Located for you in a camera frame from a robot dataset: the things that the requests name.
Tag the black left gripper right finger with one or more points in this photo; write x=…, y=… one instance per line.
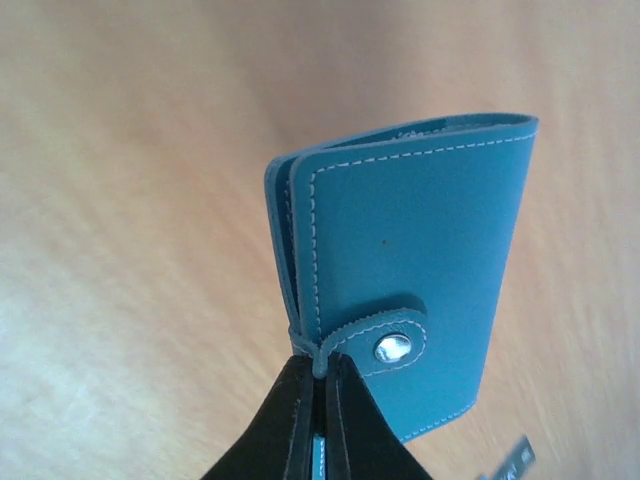
x=359, y=443

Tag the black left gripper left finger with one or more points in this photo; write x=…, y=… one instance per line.
x=278, y=443

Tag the teal leather card holder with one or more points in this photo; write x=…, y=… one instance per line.
x=391, y=246

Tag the black card near right arm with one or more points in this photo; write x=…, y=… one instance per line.
x=516, y=463

